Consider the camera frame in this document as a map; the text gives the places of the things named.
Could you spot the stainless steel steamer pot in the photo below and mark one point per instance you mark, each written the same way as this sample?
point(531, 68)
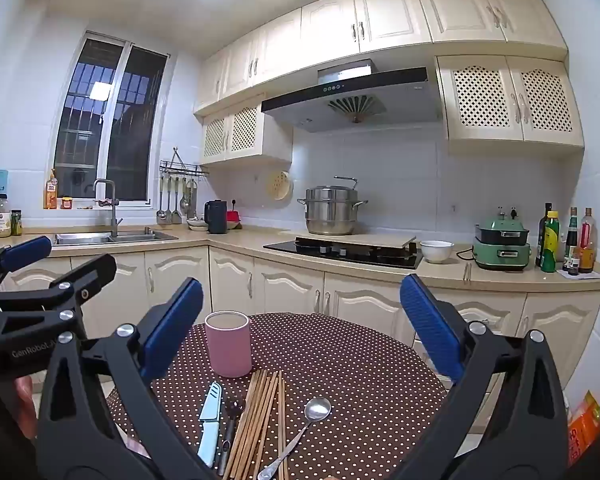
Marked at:
point(330, 212)

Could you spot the glass jar beige content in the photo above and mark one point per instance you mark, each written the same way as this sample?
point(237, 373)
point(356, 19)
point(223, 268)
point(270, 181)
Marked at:
point(0, 220)

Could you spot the person's left hand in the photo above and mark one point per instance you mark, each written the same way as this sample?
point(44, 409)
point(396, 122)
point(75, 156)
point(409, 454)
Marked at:
point(26, 400)

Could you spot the bundle of wooden chopsticks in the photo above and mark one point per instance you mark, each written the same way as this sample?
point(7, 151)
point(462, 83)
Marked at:
point(257, 425)

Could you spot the cream lower cabinets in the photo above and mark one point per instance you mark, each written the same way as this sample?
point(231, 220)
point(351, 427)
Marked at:
point(290, 285)

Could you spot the hanging metal skimmer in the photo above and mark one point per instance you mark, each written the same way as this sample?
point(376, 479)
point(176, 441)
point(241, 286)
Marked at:
point(185, 202)

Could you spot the metal sink faucet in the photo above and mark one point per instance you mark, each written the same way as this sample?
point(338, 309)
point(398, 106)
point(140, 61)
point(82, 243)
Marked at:
point(112, 210)

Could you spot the small green jar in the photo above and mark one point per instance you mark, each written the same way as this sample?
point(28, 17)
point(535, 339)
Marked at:
point(16, 224)

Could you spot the dark oil bottle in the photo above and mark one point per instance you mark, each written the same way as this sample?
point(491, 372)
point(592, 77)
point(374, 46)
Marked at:
point(544, 230)

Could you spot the white dish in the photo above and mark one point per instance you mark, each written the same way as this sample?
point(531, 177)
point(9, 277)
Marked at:
point(196, 225)

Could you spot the thin chopstick pair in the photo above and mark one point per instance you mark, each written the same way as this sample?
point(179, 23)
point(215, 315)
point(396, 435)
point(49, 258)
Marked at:
point(467, 271)

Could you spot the stainless steel sink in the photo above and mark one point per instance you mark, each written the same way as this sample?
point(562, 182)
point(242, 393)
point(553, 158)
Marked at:
point(115, 236)

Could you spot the white tray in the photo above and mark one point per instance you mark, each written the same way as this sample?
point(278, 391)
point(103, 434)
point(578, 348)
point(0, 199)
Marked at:
point(592, 275)

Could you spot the orange bag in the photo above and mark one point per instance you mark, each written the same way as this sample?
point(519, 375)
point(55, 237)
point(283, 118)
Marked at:
point(585, 425)

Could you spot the white bowl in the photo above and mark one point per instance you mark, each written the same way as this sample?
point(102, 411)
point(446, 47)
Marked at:
point(436, 251)

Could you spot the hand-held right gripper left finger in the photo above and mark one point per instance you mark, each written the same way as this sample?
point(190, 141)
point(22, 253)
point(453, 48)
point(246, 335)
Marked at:
point(172, 332)

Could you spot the orange dish soap bottle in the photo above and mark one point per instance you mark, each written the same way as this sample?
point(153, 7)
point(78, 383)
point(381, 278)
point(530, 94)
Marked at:
point(50, 192)

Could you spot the metal wall utensil rack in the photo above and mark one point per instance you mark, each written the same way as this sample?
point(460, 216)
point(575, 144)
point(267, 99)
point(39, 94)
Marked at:
point(182, 166)

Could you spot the light blue wall box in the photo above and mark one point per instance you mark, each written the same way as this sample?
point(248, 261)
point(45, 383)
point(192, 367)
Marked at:
point(1, 182)

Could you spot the pink utensil cup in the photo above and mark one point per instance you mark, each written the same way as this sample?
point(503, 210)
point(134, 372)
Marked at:
point(227, 345)

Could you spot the black gas stove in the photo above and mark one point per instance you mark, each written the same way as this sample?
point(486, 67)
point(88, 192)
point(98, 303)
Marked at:
point(355, 255)

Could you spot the dark soy sauce bottle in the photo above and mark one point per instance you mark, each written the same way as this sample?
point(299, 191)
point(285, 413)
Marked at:
point(572, 240)

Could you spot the green bottle yellow cap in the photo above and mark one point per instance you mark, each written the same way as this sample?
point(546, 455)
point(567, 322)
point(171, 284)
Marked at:
point(550, 250)

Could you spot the round dotted brown table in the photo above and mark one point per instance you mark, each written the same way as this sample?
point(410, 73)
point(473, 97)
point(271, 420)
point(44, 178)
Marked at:
point(360, 390)

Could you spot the hanging metal spatula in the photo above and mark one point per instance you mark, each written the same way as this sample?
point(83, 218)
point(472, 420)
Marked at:
point(176, 216)

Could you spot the cream cabinets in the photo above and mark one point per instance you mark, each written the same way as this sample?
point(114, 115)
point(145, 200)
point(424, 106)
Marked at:
point(390, 15)
point(290, 285)

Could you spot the kitchen window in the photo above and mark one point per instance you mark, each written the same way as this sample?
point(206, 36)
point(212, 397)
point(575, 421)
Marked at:
point(110, 120)

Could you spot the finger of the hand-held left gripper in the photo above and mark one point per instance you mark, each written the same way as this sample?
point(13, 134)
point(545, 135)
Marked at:
point(87, 272)
point(26, 254)

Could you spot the black electric kettle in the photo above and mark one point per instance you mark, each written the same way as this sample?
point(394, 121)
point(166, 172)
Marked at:
point(215, 217)

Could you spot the cream upper cabinets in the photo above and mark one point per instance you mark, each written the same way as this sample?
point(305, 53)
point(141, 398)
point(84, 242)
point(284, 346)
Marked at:
point(390, 15)

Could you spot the light blue knife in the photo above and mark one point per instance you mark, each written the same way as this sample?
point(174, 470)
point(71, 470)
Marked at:
point(210, 417)

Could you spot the red label sauce bottle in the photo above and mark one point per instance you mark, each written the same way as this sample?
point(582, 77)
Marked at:
point(586, 247)

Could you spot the round beige steamer tray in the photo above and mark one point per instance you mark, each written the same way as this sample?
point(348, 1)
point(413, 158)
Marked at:
point(279, 185)

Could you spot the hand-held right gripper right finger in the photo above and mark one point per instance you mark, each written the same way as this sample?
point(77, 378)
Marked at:
point(430, 330)

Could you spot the range hood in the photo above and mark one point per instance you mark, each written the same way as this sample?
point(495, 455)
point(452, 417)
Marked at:
point(360, 100)

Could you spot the cream lattice door cabinet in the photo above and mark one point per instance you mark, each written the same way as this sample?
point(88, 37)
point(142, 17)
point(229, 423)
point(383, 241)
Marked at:
point(510, 100)
point(245, 130)

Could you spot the red container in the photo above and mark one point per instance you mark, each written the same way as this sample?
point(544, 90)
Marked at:
point(234, 220)

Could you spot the metal spoon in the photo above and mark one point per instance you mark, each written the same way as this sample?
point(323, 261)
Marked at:
point(317, 410)

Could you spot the green electric cooker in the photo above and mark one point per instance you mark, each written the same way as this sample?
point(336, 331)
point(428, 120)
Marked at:
point(500, 250)

